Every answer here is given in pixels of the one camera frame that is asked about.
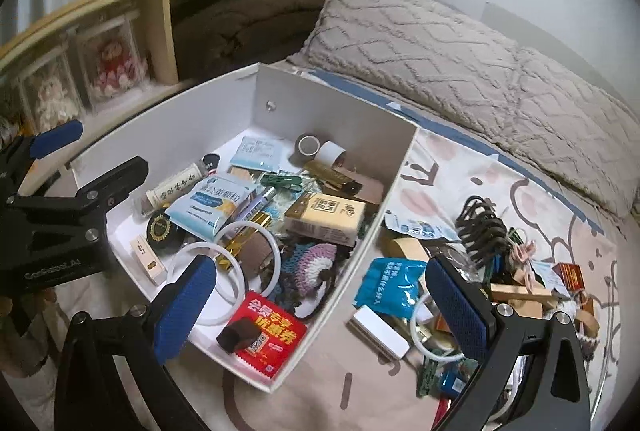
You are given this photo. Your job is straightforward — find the white plastic ring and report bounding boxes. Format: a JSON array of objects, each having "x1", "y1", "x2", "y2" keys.
[
  {"x1": 408, "y1": 292, "x2": 464, "y2": 364},
  {"x1": 214, "y1": 219, "x2": 282, "y2": 299},
  {"x1": 167, "y1": 240, "x2": 248, "y2": 327}
]

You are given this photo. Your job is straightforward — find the red coupon packet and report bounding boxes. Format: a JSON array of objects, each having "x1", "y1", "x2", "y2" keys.
[{"x1": 224, "y1": 291, "x2": 307, "y2": 378}]

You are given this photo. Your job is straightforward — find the white medicine bottle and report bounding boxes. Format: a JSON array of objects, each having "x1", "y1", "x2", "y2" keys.
[{"x1": 134, "y1": 161, "x2": 207, "y2": 217}]

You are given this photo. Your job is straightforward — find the small white stick box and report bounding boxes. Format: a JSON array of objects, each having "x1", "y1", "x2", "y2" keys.
[{"x1": 129, "y1": 235, "x2": 167, "y2": 286}]

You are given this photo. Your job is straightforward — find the wooden block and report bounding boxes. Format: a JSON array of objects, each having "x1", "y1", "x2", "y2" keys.
[{"x1": 489, "y1": 284, "x2": 554, "y2": 319}]

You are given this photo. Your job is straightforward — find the small brown block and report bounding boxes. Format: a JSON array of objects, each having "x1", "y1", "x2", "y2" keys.
[{"x1": 217, "y1": 317, "x2": 262, "y2": 354}]

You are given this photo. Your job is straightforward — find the wooden shelf unit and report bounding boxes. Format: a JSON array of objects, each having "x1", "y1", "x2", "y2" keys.
[{"x1": 0, "y1": 0, "x2": 334, "y2": 192}]

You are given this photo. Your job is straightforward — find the clear box with doll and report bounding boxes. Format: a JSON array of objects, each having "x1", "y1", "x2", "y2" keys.
[{"x1": 76, "y1": 9, "x2": 148, "y2": 110}]

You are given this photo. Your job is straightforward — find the blue white medicine sachet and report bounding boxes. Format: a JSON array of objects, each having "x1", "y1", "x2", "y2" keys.
[{"x1": 166, "y1": 173, "x2": 256, "y2": 241}]

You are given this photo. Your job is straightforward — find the purple marker pen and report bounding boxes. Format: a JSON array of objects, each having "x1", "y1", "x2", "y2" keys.
[{"x1": 234, "y1": 186, "x2": 277, "y2": 221}]

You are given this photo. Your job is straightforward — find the light blue wipe packet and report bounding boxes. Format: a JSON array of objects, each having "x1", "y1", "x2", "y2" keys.
[{"x1": 230, "y1": 135, "x2": 291, "y2": 173}]

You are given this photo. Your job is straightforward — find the green clip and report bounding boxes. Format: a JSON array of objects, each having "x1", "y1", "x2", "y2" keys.
[{"x1": 260, "y1": 173, "x2": 304, "y2": 192}]

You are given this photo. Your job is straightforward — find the black hair claw clip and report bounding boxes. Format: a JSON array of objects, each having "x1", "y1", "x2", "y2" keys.
[{"x1": 454, "y1": 196, "x2": 512, "y2": 267}]

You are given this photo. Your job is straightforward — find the crochet purple blue coaster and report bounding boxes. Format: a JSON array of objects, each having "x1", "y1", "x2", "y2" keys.
[{"x1": 271, "y1": 243, "x2": 338, "y2": 321}]

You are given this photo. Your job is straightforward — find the white storage box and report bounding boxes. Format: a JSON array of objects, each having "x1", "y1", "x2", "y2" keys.
[{"x1": 70, "y1": 64, "x2": 416, "y2": 393}]

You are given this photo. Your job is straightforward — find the blue foil sachet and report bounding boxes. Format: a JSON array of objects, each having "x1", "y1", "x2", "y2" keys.
[{"x1": 354, "y1": 258, "x2": 426, "y2": 319}]

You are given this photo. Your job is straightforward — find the white rectangular adapter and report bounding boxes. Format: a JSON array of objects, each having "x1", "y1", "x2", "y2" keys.
[{"x1": 349, "y1": 305, "x2": 410, "y2": 361}]

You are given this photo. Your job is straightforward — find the brown folded blanket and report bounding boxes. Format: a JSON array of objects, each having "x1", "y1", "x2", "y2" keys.
[{"x1": 172, "y1": 0, "x2": 325, "y2": 83}]

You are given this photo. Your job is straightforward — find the brown tape roll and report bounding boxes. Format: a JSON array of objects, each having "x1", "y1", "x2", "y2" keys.
[{"x1": 294, "y1": 133, "x2": 322, "y2": 160}]

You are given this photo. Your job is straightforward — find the white blue snack wrapper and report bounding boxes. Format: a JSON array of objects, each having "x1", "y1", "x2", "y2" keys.
[{"x1": 384, "y1": 211, "x2": 459, "y2": 243}]

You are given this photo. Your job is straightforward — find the yellow tissue pack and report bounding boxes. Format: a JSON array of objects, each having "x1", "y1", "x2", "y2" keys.
[{"x1": 283, "y1": 192, "x2": 366, "y2": 248}]

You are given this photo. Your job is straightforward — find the white tape roll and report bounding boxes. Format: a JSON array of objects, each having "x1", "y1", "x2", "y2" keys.
[{"x1": 314, "y1": 140, "x2": 346, "y2": 168}]

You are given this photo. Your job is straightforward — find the gold black lighter box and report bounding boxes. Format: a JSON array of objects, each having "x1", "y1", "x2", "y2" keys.
[{"x1": 304, "y1": 160, "x2": 362, "y2": 196}]

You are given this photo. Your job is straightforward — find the right beige textured pillow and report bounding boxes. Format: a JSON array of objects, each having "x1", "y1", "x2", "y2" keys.
[{"x1": 499, "y1": 45, "x2": 640, "y2": 220}]

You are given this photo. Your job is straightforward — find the beige textured pillow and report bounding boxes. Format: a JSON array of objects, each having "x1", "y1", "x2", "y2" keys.
[
  {"x1": 290, "y1": 0, "x2": 518, "y2": 140},
  {"x1": 499, "y1": 45, "x2": 640, "y2": 220}
]

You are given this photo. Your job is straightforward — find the left beige textured pillow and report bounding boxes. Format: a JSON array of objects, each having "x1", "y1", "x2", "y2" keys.
[{"x1": 290, "y1": 0, "x2": 518, "y2": 140}]

